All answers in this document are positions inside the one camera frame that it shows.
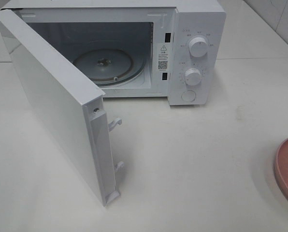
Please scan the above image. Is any upper white power knob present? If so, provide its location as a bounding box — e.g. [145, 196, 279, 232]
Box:
[188, 35, 209, 58]

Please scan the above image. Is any white microwave door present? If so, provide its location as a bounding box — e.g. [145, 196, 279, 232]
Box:
[0, 10, 119, 205]

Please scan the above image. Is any white microwave oven body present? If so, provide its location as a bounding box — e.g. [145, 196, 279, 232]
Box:
[0, 0, 226, 105]

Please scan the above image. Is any glass microwave turntable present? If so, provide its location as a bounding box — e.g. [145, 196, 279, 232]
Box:
[73, 48, 146, 86]

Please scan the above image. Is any round white door button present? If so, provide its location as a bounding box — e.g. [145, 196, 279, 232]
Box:
[181, 90, 196, 102]

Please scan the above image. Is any white timer knob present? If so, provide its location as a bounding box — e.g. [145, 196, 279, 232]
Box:
[185, 68, 202, 86]

